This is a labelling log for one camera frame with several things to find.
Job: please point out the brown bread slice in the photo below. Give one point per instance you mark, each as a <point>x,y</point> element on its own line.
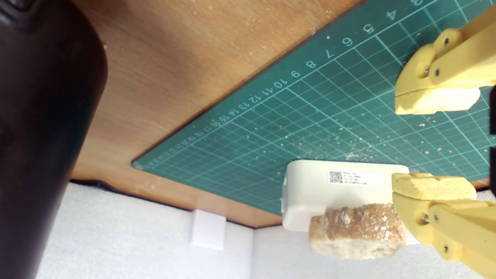
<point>356,232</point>

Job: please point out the black two-slot toaster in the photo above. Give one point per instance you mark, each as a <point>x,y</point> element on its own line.
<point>38,135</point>

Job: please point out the white square block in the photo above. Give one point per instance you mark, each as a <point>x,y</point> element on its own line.
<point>310,193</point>

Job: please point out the green cutting mat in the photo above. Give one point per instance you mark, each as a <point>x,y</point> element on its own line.
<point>310,116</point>

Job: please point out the white wall clip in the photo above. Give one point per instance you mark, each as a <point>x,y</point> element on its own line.
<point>208,229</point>

